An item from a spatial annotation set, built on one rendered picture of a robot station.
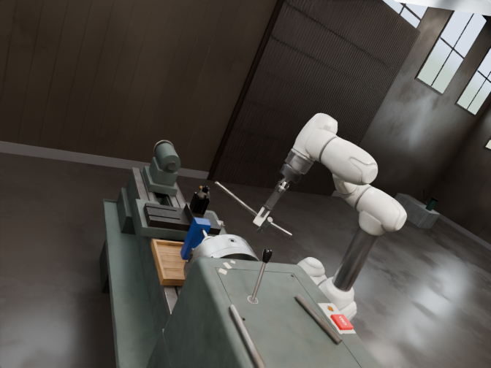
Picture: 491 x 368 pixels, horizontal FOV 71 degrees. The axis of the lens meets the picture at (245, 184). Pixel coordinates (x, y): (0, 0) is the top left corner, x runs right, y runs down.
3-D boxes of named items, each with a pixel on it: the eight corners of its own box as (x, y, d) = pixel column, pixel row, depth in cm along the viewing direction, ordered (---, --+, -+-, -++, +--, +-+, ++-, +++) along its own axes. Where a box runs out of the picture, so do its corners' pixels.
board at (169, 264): (229, 288, 176) (231, 281, 175) (161, 285, 158) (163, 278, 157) (211, 250, 200) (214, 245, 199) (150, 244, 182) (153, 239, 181)
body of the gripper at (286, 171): (285, 161, 125) (270, 182, 127) (284, 163, 117) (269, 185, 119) (302, 173, 125) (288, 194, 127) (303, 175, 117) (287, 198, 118)
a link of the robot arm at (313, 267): (295, 278, 211) (311, 250, 204) (318, 299, 200) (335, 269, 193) (279, 284, 199) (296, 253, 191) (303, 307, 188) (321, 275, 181)
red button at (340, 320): (351, 331, 118) (354, 327, 117) (338, 332, 115) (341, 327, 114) (340, 317, 123) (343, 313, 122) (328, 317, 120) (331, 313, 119)
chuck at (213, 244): (247, 303, 159) (269, 247, 147) (180, 307, 144) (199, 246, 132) (240, 289, 166) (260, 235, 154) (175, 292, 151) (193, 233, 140)
